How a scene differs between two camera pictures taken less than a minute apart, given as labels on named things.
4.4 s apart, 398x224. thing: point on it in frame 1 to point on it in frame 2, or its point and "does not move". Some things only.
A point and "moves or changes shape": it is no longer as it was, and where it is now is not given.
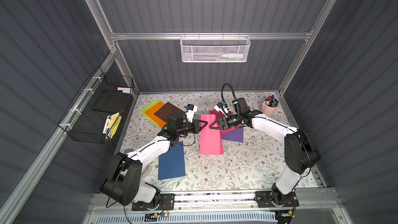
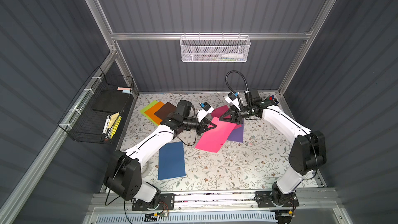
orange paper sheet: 150,112 does not move
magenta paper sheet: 211,141 moves or changes shape
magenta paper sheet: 213,111 moves or changes shape
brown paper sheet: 167,110 does not move
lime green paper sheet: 147,107 does not move
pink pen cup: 269,105 does not move
